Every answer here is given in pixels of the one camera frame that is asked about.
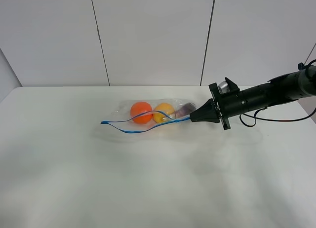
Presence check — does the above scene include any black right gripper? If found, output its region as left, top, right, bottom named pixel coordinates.
left=190, top=77, right=243, bottom=130

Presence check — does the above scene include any clear zip bag blue seal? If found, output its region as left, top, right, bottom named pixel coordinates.
left=100, top=99, right=195, bottom=134

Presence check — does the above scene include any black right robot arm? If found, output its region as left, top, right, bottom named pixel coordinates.
left=190, top=62, right=316, bottom=130

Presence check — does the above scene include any purple eggplant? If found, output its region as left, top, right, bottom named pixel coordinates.
left=174, top=103, right=196, bottom=119

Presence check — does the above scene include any yellow apple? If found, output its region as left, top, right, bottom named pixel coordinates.
left=153, top=103, right=175, bottom=124

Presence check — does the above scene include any orange fruit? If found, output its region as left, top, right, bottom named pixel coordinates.
left=130, top=102, right=152, bottom=124

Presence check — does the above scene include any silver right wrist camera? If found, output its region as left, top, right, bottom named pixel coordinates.
left=218, top=81, right=230, bottom=94

